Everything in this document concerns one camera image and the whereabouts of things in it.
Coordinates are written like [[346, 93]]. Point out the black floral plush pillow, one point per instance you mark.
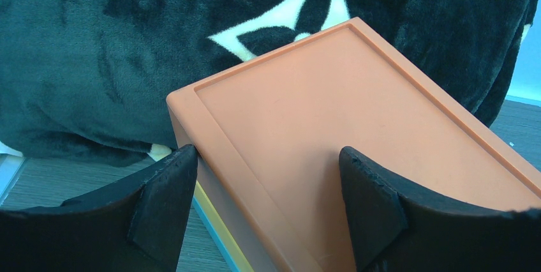
[[87, 79]]

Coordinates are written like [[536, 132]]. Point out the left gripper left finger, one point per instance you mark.
[[134, 224]]

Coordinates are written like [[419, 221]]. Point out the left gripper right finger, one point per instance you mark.
[[396, 224]]

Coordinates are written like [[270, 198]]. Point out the orange drawer organizer box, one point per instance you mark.
[[269, 132]]

